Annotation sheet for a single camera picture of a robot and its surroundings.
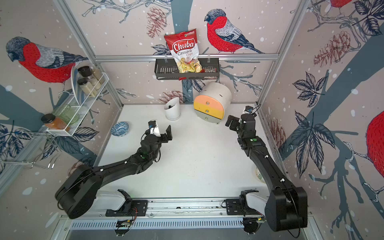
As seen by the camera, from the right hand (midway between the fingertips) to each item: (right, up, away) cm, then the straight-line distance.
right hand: (235, 116), depth 83 cm
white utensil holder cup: (-39, +5, +17) cm, 43 cm away
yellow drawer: (-11, +3, +12) cm, 16 cm away
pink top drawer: (-14, +10, +10) cm, 20 cm away
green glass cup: (-85, +2, -14) cm, 86 cm away
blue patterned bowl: (-77, -9, +20) cm, 80 cm away
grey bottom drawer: (-14, -1, +20) cm, 25 cm away
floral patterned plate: (+14, -34, 0) cm, 37 cm away
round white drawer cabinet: (-7, +18, +17) cm, 25 cm away
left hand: (-40, -4, 0) cm, 40 cm away
